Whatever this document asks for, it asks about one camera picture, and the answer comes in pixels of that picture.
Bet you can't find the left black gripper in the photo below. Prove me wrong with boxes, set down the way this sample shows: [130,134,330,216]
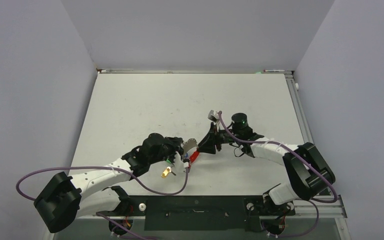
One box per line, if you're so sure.
[148,136,183,165]

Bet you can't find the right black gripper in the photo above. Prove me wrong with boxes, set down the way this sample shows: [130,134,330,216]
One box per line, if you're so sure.
[197,122,242,153]

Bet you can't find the red-handled metal key holder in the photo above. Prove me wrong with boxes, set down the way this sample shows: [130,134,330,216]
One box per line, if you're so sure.
[181,138,200,164]

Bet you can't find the yellow key tag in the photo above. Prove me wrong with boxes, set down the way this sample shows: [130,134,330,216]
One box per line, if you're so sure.
[161,166,172,178]

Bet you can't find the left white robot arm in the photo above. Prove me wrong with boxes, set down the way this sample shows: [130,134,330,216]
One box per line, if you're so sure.
[33,133,197,233]

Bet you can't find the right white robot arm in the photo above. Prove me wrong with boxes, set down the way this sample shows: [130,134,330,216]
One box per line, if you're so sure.
[197,111,338,214]

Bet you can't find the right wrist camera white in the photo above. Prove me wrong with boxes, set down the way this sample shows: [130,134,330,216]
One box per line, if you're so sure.
[207,110,220,124]

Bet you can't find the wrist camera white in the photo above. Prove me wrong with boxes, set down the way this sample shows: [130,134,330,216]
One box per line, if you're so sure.
[173,152,191,174]
[207,110,220,124]

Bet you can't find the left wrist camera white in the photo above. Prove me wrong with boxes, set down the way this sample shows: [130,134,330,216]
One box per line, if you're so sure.
[173,152,191,174]

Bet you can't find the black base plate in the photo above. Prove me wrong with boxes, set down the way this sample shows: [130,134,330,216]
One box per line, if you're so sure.
[102,195,296,232]

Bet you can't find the aluminium frame rail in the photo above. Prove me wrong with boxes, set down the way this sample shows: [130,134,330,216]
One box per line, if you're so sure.
[285,71,347,219]

